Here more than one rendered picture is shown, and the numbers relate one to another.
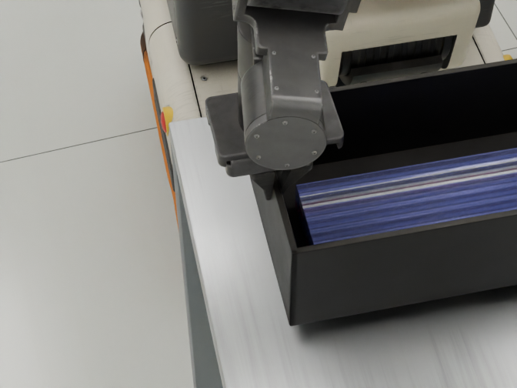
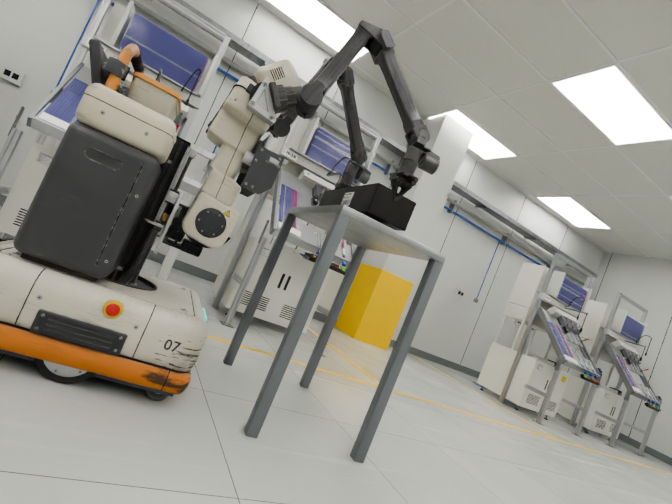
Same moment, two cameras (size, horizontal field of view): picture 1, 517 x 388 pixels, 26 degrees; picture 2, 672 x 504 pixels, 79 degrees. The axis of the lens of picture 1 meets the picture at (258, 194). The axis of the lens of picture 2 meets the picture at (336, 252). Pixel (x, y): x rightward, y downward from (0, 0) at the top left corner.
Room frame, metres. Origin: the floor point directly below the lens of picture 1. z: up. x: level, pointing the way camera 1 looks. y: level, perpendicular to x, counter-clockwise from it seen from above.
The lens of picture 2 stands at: (0.96, 1.40, 0.56)
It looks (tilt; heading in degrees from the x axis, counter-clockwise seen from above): 4 degrees up; 260
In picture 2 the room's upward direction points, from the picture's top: 23 degrees clockwise
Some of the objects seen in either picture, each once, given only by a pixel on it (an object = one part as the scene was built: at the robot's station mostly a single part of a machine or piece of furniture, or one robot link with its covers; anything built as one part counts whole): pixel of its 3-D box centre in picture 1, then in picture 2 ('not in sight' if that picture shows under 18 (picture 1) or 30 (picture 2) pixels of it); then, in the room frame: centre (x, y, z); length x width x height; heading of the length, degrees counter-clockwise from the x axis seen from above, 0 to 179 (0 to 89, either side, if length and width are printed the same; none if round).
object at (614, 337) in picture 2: not in sight; (602, 362); (-3.99, -3.53, 0.95); 1.36 x 0.82 x 1.90; 107
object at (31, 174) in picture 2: not in sight; (82, 212); (2.19, -1.69, 0.31); 0.70 x 0.65 x 0.62; 17
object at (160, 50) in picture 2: not in sight; (165, 56); (2.10, -1.59, 1.52); 0.51 x 0.13 x 0.27; 17
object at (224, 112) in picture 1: (274, 101); (406, 171); (0.60, -0.01, 1.03); 0.10 x 0.07 x 0.07; 102
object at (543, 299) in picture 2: not in sight; (540, 332); (-2.60, -3.13, 0.95); 1.36 x 0.82 x 1.90; 107
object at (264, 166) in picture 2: not in sight; (257, 167); (1.10, -0.19, 0.84); 0.28 x 0.16 x 0.22; 102
